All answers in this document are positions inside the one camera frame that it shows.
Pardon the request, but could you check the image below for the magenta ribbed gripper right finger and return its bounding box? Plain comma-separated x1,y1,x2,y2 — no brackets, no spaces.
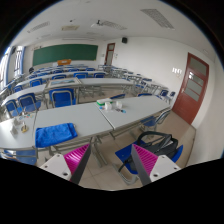
131,144,180,186

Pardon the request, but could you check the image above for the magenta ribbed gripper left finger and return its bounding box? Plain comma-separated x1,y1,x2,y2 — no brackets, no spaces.
41,144,91,184

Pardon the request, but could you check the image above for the blue towel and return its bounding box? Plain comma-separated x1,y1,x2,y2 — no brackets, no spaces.
35,123,78,148

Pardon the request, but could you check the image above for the grey desk with towel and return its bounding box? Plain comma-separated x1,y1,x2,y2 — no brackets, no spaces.
34,103,112,146

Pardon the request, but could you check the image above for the black backpack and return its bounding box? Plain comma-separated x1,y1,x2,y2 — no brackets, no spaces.
116,131,179,174

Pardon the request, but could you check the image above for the blue chair under backpack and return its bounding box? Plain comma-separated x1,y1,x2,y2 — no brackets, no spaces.
114,139,183,185

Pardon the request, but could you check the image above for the blue chair right of desk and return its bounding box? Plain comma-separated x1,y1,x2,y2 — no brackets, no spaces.
140,109,171,131

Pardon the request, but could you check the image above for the small brass object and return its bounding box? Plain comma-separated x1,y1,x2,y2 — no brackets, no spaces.
21,122,28,133

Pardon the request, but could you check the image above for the grey desk right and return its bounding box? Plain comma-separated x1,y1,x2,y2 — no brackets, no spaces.
96,96,170,138

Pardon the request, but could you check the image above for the grey desk far left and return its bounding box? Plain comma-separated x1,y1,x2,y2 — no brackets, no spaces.
0,113,36,151

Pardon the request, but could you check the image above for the blue chair behind desk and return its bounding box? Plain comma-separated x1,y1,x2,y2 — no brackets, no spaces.
49,88,76,107

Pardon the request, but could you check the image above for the blue chair left row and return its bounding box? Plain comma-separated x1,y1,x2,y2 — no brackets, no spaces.
18,93,41,113

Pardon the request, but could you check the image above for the orange lectern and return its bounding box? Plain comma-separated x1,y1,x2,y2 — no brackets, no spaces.
57,59,71,65

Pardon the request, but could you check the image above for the red-brown door near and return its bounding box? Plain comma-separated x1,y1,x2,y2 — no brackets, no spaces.
172,53,209,124

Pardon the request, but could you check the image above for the red-brown door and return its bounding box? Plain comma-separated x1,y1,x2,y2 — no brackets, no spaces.
104,43,115,65
172,53,209,124

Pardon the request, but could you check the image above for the green chalkboard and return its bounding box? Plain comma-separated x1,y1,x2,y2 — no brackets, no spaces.
33,44,98,66

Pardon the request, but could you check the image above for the red-brown door far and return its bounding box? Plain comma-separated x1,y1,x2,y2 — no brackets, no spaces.
104,43,115,65

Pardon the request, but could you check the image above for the black wall speaker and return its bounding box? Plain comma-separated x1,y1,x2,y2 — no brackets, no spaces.
122,37,128,44

